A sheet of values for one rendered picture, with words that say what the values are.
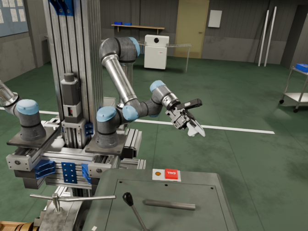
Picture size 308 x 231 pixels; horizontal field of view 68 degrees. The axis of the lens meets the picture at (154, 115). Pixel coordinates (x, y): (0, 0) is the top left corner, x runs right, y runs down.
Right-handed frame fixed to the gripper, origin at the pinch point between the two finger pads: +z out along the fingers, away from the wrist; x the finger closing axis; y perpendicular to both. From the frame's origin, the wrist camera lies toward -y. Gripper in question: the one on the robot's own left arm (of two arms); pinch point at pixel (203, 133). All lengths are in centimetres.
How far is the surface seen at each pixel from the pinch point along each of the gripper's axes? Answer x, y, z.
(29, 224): 38, 74, -13
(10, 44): -176, 260, -554
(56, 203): 39, 52, -9
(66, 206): 34, 54, -8
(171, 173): -2.9, 25.7, 2.3
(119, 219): 26.5, 40.0, 8.9
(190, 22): -692, -95, -543
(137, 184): 10.1, 36.2, -1.6
